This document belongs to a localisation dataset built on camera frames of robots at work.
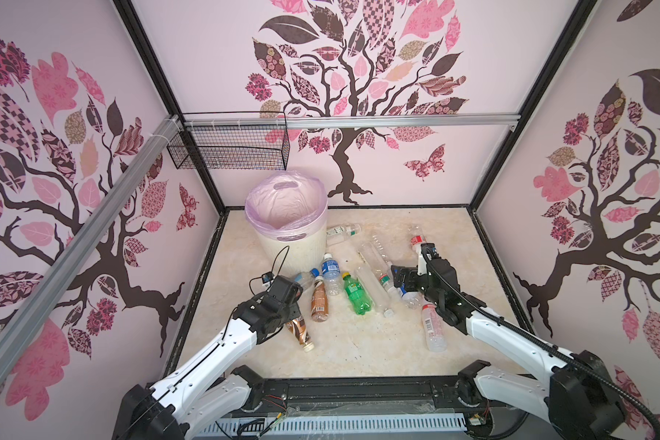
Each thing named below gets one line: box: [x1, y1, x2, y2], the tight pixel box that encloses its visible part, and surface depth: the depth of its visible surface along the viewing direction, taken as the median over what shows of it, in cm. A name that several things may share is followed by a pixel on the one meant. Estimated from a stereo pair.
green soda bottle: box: [341, 272, 373, 316], surface depth 91 cm
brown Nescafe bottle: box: [310, 275, 330, 323], surface depth 89 cm
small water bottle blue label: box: [321, 253, 344, 297], surface depth 96 cm
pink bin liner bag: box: [244, 170, 329, 242], surface depth 91 cm
